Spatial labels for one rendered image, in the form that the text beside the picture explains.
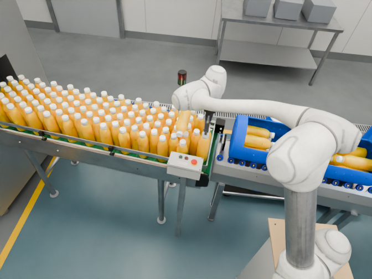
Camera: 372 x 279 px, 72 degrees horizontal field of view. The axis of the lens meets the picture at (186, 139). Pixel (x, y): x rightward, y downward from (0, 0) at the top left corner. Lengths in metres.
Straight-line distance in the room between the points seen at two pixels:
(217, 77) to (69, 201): 2.02
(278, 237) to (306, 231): 0.51
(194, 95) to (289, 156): 0.51
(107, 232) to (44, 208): 0.65
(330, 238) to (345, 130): 0.53
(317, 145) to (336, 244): 0.58
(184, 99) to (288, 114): 0.42
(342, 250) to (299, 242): 0.28
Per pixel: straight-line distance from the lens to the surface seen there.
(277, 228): 1.52
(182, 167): 1.48
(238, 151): 1.61
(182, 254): 2.42
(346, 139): 0.91
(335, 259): 1.29
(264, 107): 1.04
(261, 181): 1.84
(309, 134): 0.81
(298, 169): 0.76
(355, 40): 5.44
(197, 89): 1.11
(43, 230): 2.71
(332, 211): 2.53
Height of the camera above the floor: 2.30
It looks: 48 degrees down
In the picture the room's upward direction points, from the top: 6 degrees clockwise
